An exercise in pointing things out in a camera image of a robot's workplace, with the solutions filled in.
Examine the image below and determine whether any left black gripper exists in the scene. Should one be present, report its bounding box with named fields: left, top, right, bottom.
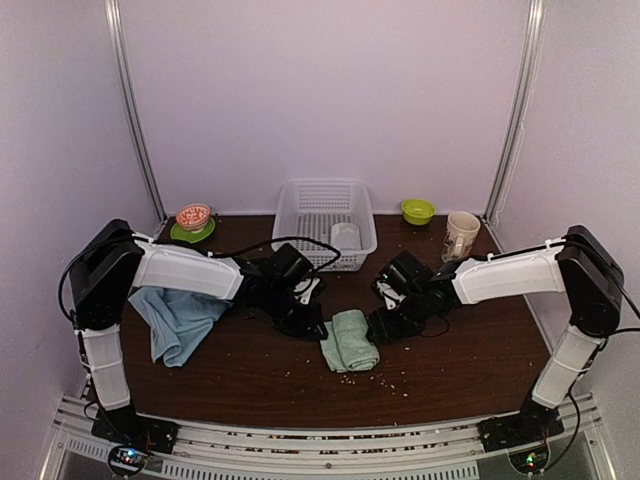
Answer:
left=263, top=284, right=328, bottom=340

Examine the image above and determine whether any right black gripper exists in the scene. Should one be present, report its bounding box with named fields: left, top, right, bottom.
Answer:
left=367, top=292, right=430, bottom=346

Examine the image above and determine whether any green panda towel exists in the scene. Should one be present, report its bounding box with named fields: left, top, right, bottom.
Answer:
left=320, top=310, right=380, bottom=373

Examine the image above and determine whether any white plastic basket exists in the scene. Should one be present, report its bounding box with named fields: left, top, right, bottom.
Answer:
left=272, top=180, right=378, bottom=272

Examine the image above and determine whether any light blue towel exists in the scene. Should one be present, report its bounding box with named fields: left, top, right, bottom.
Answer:
left=129, top=287, right=233, bottom=368

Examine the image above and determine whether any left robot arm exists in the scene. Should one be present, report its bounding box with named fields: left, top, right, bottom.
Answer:
left=61, top=219, right=328, bottom=444

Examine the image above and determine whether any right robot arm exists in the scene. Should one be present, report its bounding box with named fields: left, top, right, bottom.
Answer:
left=367, top=225, right=625, bottom=442

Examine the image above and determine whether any rolled grey towel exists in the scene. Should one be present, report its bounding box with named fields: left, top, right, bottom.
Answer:
left=330, top=222, right=361, bottom=251

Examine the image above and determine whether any cream printed mug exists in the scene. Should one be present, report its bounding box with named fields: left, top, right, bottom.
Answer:
left=441, top=211, right=481, bottom=263

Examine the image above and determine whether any lime green bowl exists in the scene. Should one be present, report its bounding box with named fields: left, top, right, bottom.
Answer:
left=401, top=198, right=436, bottom=226

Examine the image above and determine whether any red patterned bowl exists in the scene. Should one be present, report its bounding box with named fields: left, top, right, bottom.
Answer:
left=176, top=204, right=211, bottom=233

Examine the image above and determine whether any green plate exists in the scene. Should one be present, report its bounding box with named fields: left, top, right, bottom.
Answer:
left=170, top=217, right=216, bottom=244

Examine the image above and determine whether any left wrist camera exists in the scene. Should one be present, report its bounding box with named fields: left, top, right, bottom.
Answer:
left=293, top=277, right=326, bottom=305

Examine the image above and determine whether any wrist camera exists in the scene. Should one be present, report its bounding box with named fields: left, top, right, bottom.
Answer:
left=374, top=280, right=406, bottom=310
left=293, top=277, right=326, bottom=305

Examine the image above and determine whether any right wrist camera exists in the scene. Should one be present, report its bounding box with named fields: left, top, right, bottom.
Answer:
left=374, top=280, right=406, bottom=310

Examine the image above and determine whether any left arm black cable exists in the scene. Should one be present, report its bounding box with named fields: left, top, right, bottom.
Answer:
left=58, top=237, right=344, bottom=321

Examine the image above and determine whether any front aluminium rail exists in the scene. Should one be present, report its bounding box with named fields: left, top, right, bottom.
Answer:
left=36, top=409, right=621, bottom=479

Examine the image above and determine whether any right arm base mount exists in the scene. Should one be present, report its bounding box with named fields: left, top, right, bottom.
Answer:
left=477, top=413, right=565, bottom=476

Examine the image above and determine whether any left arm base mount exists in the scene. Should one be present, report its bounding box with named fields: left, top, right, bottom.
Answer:
left=91, top=417, right=179, bottom=477

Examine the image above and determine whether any left aluminium frame post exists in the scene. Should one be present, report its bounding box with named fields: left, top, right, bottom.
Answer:
left=104, top=0, right=168, bottom=223

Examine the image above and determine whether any aluminium frame post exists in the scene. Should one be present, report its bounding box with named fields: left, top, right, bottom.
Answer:
left=484, top=0, right=546, bottom=228
left=104, top=0, right=168, bottom=223

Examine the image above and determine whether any right aluminium frame post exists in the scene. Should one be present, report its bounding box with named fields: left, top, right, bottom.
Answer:
left=484, top=0, right=546, bottom=228

